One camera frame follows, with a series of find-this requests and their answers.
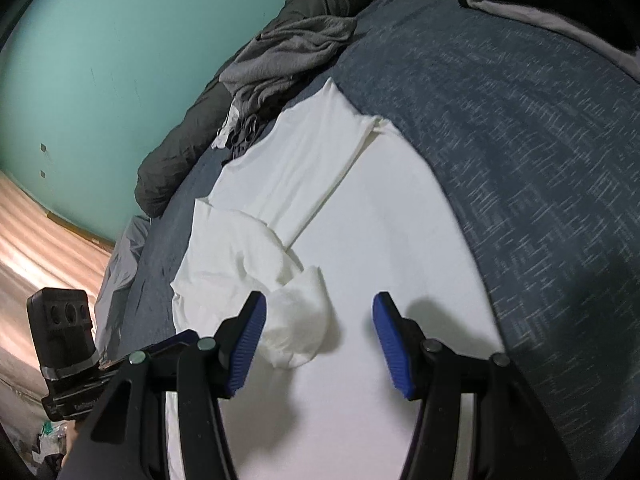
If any bed with blue sheet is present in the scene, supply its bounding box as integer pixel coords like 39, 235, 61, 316
95, 0, 640, 480

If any white long-sleeve shirt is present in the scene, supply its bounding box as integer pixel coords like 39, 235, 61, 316
165, 77, 506, 480

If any light grey blanket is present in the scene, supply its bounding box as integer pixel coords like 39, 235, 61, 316
94, 215, 151, 361

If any white garment with black trim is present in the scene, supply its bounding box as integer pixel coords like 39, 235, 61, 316
211, 102, 241, 150

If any dark grey rolled duvet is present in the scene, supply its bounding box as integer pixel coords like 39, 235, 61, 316
135, 0, 431, 218

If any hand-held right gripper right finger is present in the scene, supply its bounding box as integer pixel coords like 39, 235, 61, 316
372, 291, 581, 480

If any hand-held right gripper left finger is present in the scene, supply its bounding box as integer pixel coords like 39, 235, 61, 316
65, 291, 268, 480

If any crumpled grey sweatshirt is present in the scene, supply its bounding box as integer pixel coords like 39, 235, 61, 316
220, 15, 358, 121

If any clear plastic bag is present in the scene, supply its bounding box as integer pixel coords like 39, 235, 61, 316
30, 420, 76, 461

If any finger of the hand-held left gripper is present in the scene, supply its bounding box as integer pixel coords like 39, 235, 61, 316
102, 329, 201, 367

